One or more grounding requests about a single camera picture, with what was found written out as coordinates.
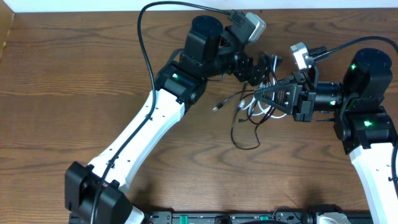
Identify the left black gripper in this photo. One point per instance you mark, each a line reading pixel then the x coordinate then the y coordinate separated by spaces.
pixel 249 66

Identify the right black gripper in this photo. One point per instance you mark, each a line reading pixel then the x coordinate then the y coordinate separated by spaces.
pixel 303 99

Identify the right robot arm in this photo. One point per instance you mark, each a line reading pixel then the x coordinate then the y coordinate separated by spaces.
pixel 361 123

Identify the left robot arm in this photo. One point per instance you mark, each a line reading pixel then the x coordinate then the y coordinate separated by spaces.
pixel 96 192

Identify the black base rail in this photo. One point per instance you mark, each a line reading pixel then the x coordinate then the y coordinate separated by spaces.
pixel 315 214

